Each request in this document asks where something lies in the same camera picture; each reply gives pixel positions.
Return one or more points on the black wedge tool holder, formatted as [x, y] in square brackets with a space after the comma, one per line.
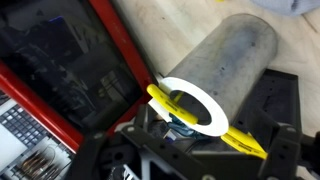
[280, 96]

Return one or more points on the grey metal tin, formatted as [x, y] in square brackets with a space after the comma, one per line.
[230, 63]

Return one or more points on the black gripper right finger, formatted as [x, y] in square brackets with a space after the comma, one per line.
[286, 153]

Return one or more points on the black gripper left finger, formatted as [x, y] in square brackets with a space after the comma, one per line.
[100, 156]

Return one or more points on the red and black microwave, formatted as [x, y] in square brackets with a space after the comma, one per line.
[66, 66]

